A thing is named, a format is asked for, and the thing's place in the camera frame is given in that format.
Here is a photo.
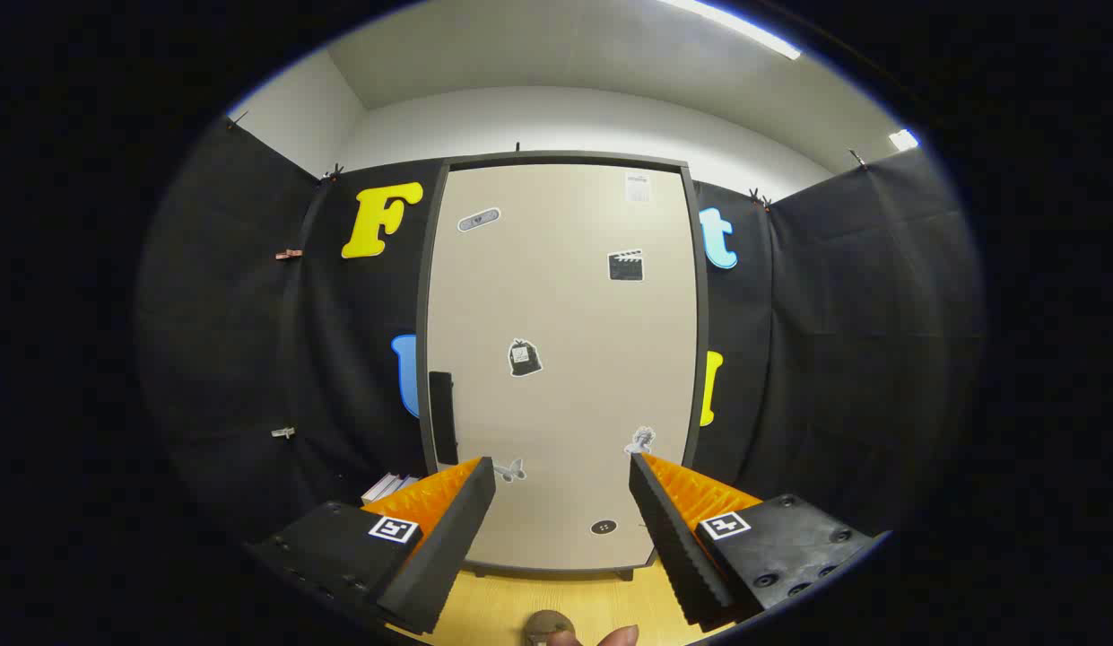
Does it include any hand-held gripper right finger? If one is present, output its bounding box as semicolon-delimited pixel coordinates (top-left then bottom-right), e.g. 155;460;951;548
628;452;882;628

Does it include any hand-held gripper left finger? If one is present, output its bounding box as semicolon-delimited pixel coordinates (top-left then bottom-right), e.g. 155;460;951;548
247;456;497;635

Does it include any black door handle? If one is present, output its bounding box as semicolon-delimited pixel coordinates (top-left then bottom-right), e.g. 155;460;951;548
428;371;459;466

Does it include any grey shoe cabinet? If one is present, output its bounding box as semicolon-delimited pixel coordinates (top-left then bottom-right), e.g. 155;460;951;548
415;151;711;581

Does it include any black backdrop cloth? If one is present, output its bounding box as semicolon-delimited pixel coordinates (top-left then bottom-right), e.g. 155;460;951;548
135;115;983;548

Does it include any long ceiling light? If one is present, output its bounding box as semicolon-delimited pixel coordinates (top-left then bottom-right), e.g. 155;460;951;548
655;0;802;61

